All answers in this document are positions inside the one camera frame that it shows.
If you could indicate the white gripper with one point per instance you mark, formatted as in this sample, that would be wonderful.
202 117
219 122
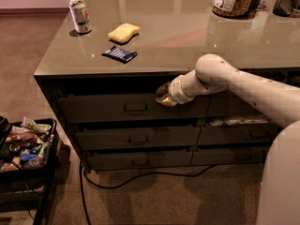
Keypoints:
178 90

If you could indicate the grey drawer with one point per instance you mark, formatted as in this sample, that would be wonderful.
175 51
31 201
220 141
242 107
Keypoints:
226 103
157 159
257 133
223 156
138 137
127 107

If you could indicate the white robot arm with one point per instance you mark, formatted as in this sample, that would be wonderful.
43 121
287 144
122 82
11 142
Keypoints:
279 202

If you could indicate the grey drawer cabinet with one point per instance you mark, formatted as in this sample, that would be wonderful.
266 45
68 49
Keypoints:
174 35

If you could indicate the white packets in drawer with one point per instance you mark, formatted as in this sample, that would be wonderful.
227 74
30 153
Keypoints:
237 120

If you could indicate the blue snack bar wrapper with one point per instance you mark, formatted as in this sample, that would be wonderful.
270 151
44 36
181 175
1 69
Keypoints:
119 54

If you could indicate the yellow sponge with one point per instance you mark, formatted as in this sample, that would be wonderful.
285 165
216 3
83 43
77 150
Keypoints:
124 32

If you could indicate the large clear nut jar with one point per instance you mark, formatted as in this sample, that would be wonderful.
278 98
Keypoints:
231 8

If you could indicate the white green soda can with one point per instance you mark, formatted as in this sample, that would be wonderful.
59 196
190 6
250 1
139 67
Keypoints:
80 16

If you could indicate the green snack bag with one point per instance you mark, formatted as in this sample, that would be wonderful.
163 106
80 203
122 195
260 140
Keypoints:
34 126

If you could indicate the black snack cart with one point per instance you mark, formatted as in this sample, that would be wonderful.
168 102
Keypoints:
26 186

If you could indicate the brown snack bag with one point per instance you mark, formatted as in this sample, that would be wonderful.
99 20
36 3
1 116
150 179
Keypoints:
26 137

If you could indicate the dark glass pitcher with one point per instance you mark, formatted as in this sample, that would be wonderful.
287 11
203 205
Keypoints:
285 8

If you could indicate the blue snack packet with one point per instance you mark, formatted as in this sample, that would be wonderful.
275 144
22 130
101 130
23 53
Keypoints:
26 157

